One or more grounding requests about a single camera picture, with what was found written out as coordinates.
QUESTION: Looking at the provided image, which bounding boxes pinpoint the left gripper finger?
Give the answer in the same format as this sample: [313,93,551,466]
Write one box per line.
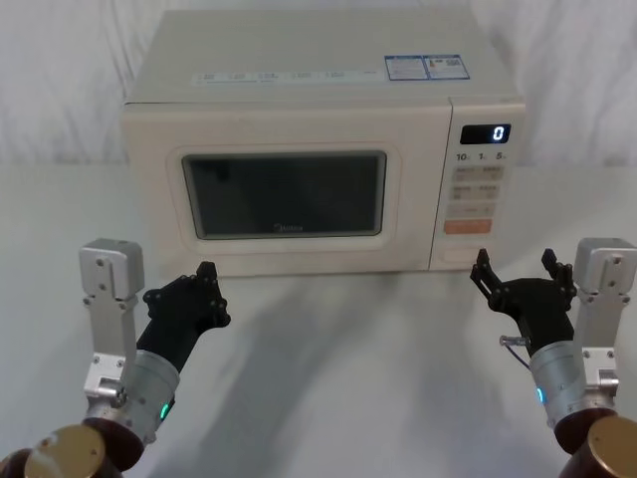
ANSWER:
[206,262,233,329]
[142,262,210,308]

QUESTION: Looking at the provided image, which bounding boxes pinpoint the white folded curtain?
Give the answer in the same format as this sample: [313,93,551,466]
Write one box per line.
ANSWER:
[0,0,637,168]

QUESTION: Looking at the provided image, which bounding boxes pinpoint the white table cloth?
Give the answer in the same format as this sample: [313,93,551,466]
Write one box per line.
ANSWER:
[0,161,637,478]

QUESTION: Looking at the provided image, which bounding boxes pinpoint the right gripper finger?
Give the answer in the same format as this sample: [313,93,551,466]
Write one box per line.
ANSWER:
[541,248,577,300]
[471,248,507,311]

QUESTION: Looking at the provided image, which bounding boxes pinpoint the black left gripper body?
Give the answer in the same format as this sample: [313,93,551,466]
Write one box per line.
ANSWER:
[136,293,213,372]

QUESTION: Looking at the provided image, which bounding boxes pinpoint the cream microwave oven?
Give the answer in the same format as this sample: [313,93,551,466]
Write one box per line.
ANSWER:
[120,9,528,279]

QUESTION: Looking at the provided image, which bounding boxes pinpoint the oven control panel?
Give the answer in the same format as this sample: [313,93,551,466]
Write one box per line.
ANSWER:
[432,97,528,273]

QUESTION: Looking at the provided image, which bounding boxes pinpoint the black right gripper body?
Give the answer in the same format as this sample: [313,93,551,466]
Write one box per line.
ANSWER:
[492,277,581,358]

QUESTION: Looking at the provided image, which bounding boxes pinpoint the thin dark cable silver plug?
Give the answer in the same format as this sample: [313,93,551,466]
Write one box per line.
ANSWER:
[499,336,532,372]

